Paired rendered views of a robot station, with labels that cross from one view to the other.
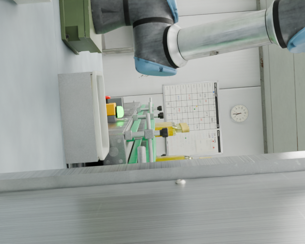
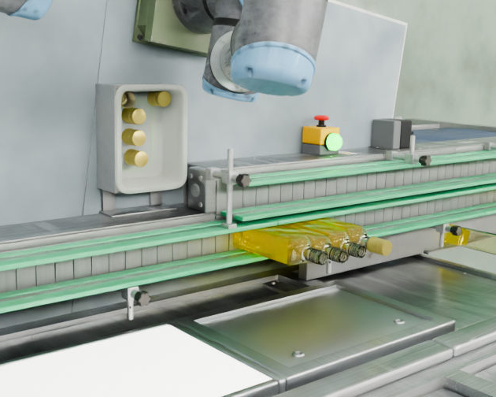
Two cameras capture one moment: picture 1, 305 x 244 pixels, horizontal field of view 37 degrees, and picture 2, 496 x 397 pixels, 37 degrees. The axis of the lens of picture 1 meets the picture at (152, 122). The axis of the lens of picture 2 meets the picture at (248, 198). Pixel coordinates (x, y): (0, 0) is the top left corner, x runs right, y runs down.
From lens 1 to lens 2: 1.21 m
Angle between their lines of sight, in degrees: 49
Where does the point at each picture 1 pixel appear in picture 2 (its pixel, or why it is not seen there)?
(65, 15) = (140, 11)
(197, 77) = not seen: outside the picture
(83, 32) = (148, 34)
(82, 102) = (108, 121)
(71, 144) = (100, 167)
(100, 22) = (184, 20)
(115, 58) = not seen: outside the picture
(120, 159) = (200, 202)
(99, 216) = not seen: outside the picture
